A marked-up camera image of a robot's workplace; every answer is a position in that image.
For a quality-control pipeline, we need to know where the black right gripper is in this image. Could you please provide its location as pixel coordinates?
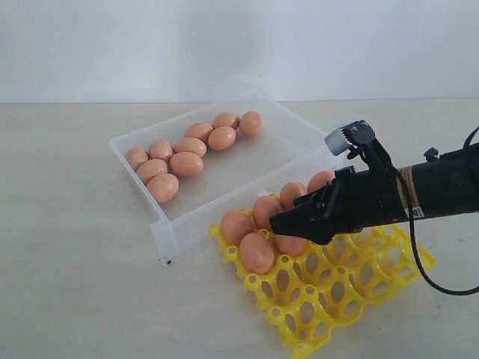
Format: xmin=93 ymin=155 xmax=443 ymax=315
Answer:
xmin=269 ymin=166 xmax=412 ymax=245

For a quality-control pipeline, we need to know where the brown egg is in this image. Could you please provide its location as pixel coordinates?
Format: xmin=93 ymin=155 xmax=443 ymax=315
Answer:
xmin=221 ymin=209 xmax=254 ymax=246
xmin=173 ymin=137 xmax=207 ymax=158
xmin=239 ymin=111 xmax=263 ymax=136
xmin=207 ymin=126 xmax=237 ymax=150
xmin=211 ymin=111 xmax=240 ymax=129
xmin=169 ymin=152 xmax=204 ymax=177
xmin=125 ymin=146 xmax=149 ymax=171
xmin=184 ymin=122 xmax=213 ymax=144
xmin=239 ymin=233 xmax=275 ymax=274
xmin=136 ymin=159 xmax=168 ymax=185
xmin=307 ymin=171 xmax=335 ymax=193
xmin=252 ymin=195 xmax=281 ymax=229
xmin=148 ymin=138 xmax=174 ymax=162
xmin=273 ymin=235 xmax=308 ymax=257
xmin=147 ymin=174 xmax=179 ymax=203
xmin=279 ymin=181 xmax=308 ymax=211

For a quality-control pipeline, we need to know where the yellow plastic egg tray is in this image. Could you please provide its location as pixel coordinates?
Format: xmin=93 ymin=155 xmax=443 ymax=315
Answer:
xmin=210 ymin=223 xmax=421 ymax=358

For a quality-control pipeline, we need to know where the clear plastic bin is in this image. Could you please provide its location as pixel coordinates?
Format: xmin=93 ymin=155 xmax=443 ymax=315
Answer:
xmin=109 ymin=97 xmax=346 ymax=266

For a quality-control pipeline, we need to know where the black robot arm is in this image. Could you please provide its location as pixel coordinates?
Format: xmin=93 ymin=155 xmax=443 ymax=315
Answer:
xmin=269 ymin=144 xmax=478 ymax=245

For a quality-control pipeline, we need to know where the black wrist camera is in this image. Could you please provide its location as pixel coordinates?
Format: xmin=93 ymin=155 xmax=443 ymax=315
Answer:
xmin=325 ymin=120 xmax=392 ymax=172

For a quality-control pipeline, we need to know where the black cable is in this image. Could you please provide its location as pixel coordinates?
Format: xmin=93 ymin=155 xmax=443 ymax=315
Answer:
xmin=392 ymin=126 xmax=479 ymax=296

